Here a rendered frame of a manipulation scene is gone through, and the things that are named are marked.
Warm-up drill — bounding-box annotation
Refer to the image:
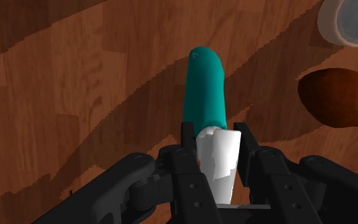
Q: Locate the pale translucent cup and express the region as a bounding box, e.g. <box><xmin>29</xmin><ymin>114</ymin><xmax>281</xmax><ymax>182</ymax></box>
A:
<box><xmin>317</xmin><ymin>0</ymin><xmax>358</xmax><ymax>48</ymax></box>

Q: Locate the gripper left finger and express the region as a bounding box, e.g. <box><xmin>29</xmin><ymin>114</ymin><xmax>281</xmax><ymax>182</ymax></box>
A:
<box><xmin>32</xmin><ymin>121</ymin><xmax>223</xmax><ymax>224</ymax></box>

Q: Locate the brown oval fruit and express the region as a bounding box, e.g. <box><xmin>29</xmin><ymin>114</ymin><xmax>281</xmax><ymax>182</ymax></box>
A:
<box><xmin>297</xmin><ymin>68</ymin><xmax>358</xmax><ymax>129</ymax></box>

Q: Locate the teal and white marker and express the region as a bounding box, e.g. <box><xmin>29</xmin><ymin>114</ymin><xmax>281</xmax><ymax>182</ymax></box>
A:
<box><xmin>182</xmin><ymin>46</ymin><xmax>242</xmax><ymax>205</ymax></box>

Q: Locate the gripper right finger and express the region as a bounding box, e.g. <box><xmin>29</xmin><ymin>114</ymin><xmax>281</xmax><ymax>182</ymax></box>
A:
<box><xmin>233</xmin><ymin>122</ymin><xmax>358</xmax><ymax>224</ymax></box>

